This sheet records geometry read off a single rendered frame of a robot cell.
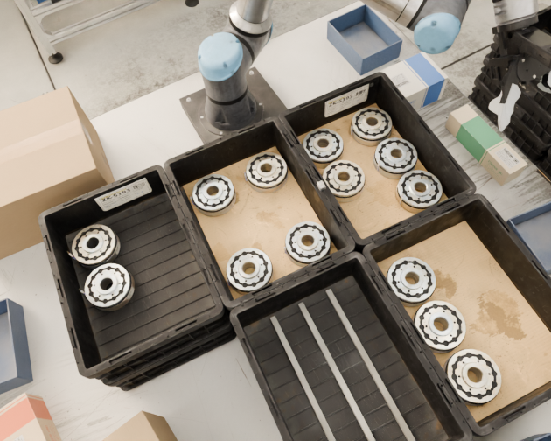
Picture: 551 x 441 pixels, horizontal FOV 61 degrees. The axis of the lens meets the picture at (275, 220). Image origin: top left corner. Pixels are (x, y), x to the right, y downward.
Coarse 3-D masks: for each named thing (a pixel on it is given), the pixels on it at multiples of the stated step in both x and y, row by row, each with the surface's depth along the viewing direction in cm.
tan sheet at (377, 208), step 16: (320, 128) 125; (336, 128) 124; (352, 144) 121; (352, 160) 119; (368, 160) 119; (368, 176) 117; (368, 192) 115; (384, 192) 114; (352, 208) 113; (368, 208) 113; (384, 208) 113; (400, 208) 112; (352, 224) 111; (368, 224) 111; (384, 224) 111
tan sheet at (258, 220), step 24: (240, 168) 120; (288, 168) 119; (216, 192) 117; (240, 192) 117; (288, 192) 116; (216, 216) 114; (240, 216) 114; (264, 216) 114; (288, 216) 113; (312, 216) 113; (216, 240) 111; (240, 240) 111; (264, 240) 111; (288, 264) 108
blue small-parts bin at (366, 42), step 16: (352, 16) 155; (368, 16) 155; (336, 32) 149; (352, 32) 157; (368, 32) 157; (384, 32) 152; (336, 48) 154; (352, 48) 145; (368, 48) 153; (384, 48) 144; (400, 48) 148; (352, 64) 150; (368, 64) 146; (384, 64) 150
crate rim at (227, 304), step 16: (256, 128) 114; (208, 144) 112; (288, 144) 110; (176, 160) 110; (176, 192) 106; (320, 192) 104; (192, 224) 104; (336, 224) 100; (352, 240) 98; (208, 256) 99; (336, 256) 97; (304, 272) 96; (224, 288) 95; (272, 288) 95; (224, 304) 94; (240, 304) 94
